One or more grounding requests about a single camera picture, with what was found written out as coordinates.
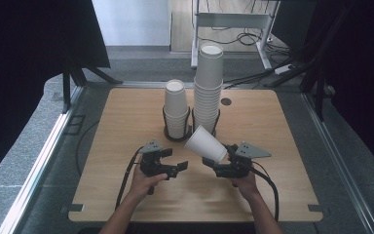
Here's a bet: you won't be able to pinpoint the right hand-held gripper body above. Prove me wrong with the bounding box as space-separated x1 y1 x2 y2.
214 140 272 179

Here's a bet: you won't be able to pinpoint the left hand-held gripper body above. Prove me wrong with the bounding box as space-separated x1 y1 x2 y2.
138 139 169 178

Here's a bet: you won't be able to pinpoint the white paper cup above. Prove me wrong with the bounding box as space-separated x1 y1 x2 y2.
183 125 228 165

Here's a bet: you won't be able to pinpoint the tall stack of white cups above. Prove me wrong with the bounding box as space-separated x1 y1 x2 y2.
193 43 224 135

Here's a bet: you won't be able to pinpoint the person's right hand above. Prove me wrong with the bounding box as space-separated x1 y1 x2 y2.
231 172 261 203

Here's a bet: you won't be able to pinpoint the person's left hand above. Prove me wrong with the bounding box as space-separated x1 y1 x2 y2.
128 165 169 203

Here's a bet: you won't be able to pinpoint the short stack of white cups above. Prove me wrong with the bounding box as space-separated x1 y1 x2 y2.
163 79 191 139

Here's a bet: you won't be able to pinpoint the white power strip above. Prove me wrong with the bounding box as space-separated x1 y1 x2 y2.
274 63 296 75

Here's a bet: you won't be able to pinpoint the black metal stand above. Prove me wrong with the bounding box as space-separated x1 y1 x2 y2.
266 0 335 121

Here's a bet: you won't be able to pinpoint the black tripod stand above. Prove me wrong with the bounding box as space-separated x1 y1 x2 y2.
61 55 125 115

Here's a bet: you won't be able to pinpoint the black curtain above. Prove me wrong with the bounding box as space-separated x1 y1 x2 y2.
0 0 111 189
305 0 374 181

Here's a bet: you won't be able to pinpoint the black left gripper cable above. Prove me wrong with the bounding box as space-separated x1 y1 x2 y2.
115 146 144 211

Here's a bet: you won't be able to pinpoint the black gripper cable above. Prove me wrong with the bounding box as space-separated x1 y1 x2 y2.
115 146 144 211
249 160 281 222

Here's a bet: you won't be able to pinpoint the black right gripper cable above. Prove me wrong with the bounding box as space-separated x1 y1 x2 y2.
249 160 281 222

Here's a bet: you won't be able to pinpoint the black cables beside power strip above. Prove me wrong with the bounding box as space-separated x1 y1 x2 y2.
222 55 306 91

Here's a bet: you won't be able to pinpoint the thin black floor cable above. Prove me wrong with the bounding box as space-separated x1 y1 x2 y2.
75 120 101 178

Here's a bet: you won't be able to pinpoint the aluminium floor rail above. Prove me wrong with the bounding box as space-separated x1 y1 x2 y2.
0 86 86 234
300 92 374 234

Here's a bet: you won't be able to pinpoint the tangle of black floor cables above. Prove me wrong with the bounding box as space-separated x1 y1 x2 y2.
198 27 293 58

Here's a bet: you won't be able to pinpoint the white metal desk frame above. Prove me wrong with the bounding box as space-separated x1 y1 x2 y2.
190 0 281 71

